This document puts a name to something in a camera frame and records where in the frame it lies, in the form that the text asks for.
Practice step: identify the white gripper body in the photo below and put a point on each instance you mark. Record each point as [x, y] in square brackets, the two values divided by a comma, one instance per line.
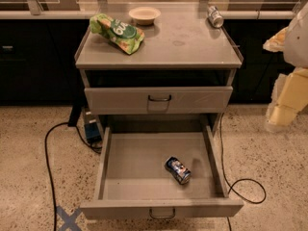
[297, 43]

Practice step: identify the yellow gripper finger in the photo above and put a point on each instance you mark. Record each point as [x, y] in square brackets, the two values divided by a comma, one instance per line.
[291, 101]
[276, 43]

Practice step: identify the blue pepsi can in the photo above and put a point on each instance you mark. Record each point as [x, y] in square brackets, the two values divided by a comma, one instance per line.
[180, 173]

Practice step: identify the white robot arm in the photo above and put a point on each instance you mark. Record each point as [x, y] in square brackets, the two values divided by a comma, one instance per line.
[296, 40]

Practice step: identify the silver soda can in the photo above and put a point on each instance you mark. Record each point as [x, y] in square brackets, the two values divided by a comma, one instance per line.
[215, 17]

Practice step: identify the grey drawer cabinet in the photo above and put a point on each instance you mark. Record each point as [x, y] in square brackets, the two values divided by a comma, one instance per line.
[180, 49]

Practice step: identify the open grey middle drawer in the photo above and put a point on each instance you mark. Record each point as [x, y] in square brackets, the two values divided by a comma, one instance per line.
[132, 181]

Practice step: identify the beige paper bowl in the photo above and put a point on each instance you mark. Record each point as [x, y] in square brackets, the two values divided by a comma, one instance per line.
[144, 15]

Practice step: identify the green chip bag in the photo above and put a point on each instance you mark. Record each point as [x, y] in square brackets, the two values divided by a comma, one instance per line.
[125, 36]

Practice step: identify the blue power box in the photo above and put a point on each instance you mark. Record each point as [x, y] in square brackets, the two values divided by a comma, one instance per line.
[90, 126]

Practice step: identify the blue tape cross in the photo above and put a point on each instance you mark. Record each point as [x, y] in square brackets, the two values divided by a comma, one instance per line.
[69, 220]

